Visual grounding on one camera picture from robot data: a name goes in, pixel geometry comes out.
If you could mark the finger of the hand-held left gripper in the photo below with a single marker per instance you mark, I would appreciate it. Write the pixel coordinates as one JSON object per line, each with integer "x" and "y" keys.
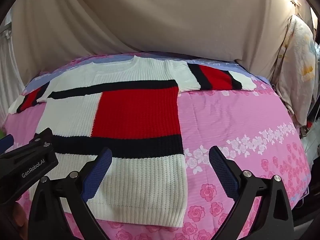
{"x": 44, "y": 137}
{"x": 6, "y": 143}

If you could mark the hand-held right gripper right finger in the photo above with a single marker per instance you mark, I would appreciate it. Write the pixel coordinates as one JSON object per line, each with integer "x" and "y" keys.
{"x": 222, "y": 170}

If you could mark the beige cloth backdrop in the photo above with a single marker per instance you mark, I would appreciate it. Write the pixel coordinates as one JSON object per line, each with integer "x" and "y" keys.
{"x": 155, "y": 17}

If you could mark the cream floral hanging blanket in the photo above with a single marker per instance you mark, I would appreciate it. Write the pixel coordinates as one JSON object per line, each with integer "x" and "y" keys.
{"x": 295, "y": 75}

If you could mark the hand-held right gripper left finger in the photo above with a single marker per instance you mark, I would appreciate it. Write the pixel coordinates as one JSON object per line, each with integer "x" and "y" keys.
{"x": 98, "y": 172}

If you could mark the white red black knit sweater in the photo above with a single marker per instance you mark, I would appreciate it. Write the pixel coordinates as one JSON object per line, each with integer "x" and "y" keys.
{"x": 135, "y": 110}

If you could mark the white curtain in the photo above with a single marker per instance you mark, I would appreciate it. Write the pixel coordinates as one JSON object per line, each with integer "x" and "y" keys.
{"x": 10, "y": 75}

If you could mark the person's left hand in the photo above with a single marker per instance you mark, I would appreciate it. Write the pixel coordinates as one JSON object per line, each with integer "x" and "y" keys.
{"x": 18, "y": 213}

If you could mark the green object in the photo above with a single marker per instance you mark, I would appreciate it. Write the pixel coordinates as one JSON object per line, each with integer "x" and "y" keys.
{"x": 2, "y": 131}

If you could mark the pink floral bed sheet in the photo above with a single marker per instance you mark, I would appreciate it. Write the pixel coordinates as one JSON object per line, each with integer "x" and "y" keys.
{"x": 225, "y": 120}

